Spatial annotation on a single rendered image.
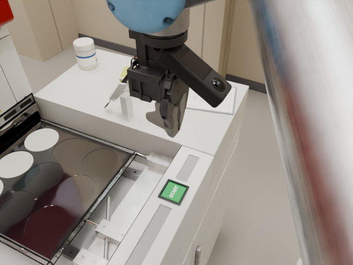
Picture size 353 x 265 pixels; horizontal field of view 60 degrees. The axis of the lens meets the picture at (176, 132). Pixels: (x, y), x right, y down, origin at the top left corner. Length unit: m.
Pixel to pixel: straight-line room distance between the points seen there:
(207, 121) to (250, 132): 1.46
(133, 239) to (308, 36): 0.56
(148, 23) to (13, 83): 0.78
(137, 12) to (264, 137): 2.08
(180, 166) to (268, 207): 1.21
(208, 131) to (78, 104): 0.42
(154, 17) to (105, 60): 0.92
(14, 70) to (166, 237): 0.66
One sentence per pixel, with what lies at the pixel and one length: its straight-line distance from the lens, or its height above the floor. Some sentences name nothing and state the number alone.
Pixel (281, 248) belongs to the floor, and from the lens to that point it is 1.82.
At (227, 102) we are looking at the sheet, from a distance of 0.97.
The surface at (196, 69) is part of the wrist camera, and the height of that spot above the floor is 1.31.
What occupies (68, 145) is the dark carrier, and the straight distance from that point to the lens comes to 0.97.
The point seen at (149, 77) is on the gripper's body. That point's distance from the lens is 0.48.
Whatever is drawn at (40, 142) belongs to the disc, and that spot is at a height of 0.90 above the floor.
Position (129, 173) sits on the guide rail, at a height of 0.85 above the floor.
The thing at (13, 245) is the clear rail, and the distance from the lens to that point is 0.81.
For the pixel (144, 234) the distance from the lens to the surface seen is 0.68.
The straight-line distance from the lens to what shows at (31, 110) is 1.09.
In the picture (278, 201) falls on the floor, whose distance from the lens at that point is 1.97.
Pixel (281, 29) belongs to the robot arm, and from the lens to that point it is 0.20.
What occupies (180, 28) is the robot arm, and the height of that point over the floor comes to 1.37.
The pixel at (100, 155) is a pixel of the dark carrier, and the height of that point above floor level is 0.90.
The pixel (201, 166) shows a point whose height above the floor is 0.96.
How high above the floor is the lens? 1.55
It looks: 43 degrees down
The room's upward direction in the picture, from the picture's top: straight up
